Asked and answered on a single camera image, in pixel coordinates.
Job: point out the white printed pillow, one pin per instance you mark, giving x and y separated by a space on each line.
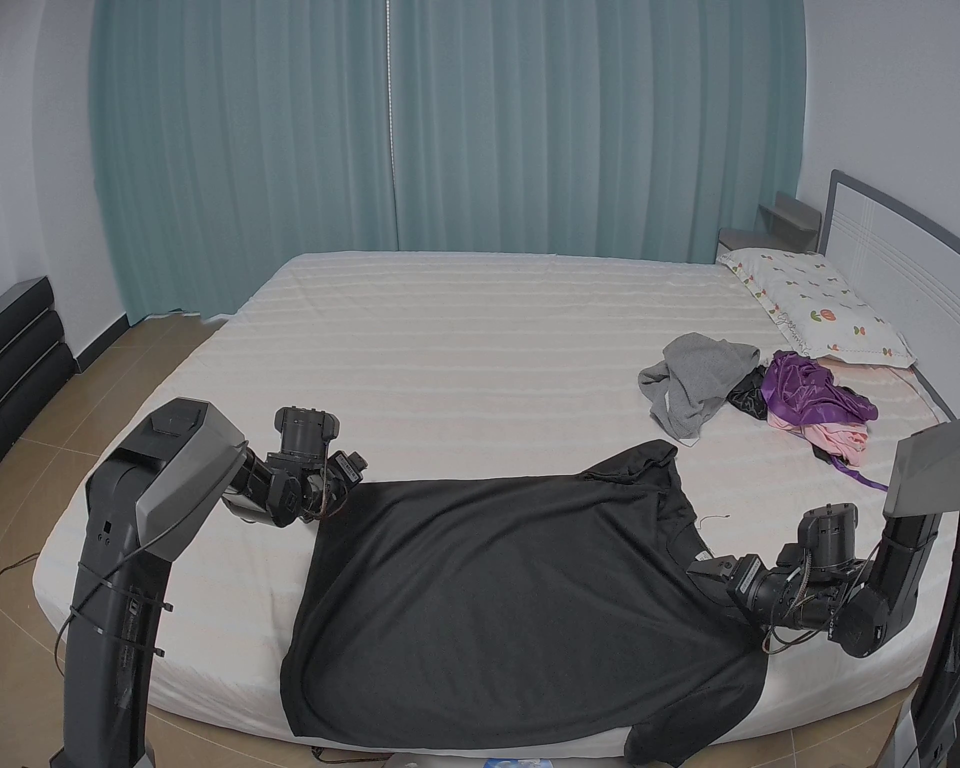
817 300

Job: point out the grey bedside table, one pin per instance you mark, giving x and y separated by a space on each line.
787 217

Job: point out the black T-shirt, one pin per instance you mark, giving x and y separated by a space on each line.
487 600

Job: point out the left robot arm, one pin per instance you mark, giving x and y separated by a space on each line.
112 600

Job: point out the grey knit garment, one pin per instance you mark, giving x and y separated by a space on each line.
697 382

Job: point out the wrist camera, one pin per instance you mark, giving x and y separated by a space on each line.
746 581
349 469

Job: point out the blue-green curtain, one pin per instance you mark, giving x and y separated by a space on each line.
525 112

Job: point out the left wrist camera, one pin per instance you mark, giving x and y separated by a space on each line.
349 469

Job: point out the purple satin garment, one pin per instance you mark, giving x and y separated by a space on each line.
802 390

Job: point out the small black garment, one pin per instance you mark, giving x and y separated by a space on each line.
823 452

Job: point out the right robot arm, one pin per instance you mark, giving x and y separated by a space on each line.
900 562

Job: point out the black chest of drawers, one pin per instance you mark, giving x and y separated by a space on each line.
30 352

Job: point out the pink garment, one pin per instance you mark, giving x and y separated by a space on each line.
840 439

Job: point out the black satin garment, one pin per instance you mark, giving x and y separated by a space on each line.
750 401

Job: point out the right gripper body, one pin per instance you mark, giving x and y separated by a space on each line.
716 574

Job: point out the bed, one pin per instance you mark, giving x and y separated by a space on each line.
450 360

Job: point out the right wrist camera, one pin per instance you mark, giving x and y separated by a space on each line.
746 581

